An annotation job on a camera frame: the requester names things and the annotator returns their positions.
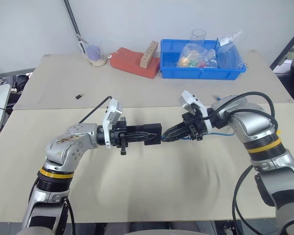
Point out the clear plastic cup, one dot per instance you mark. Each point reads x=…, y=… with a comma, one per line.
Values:
x=198, y=36

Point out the clear bag with dark contents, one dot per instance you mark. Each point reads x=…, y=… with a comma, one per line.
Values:
x=229, y=55

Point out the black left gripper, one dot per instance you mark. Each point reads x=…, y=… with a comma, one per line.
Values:
x=117, y=137

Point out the wooden block with holes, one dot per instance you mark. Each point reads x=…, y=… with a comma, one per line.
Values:
x=147, y=57

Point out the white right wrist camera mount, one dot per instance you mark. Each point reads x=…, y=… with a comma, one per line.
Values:
x=189, y=101

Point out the beige table mat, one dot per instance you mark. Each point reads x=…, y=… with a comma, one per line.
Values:
x=147, y=181

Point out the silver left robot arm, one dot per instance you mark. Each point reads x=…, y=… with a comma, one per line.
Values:
x=63, y=149

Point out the black clutter beside table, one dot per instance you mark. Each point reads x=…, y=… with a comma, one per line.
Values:
x=20, y=84

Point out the dark door frame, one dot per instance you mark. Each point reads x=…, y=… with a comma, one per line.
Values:
x=287, y=44

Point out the clear bag with purple item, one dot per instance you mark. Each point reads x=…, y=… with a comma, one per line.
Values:
x=95, y=55

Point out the small black plug piece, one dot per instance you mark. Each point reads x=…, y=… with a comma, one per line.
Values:
x=79, y=96

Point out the bag of colourful small items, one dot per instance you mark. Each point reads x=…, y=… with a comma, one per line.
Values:
x=194, y=58

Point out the blue plastic bin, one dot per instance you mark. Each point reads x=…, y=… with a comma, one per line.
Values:
x=198, y=73

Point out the grey desk edge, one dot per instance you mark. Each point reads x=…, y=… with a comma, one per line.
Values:
x=12, y=73

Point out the red-orange foam block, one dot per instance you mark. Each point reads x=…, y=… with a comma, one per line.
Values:
x=126, y=61

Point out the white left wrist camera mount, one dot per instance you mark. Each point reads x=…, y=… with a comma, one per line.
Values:
x=112, y=115

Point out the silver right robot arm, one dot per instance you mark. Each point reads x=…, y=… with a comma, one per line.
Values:
x=257, y=127

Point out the small black box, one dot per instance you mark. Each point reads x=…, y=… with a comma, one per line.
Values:
x=152, y=127

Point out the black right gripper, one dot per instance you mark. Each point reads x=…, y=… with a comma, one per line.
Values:
x=197, y=127

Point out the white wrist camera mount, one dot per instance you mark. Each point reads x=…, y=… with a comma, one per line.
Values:
x=189, y=101
x=112, y=115

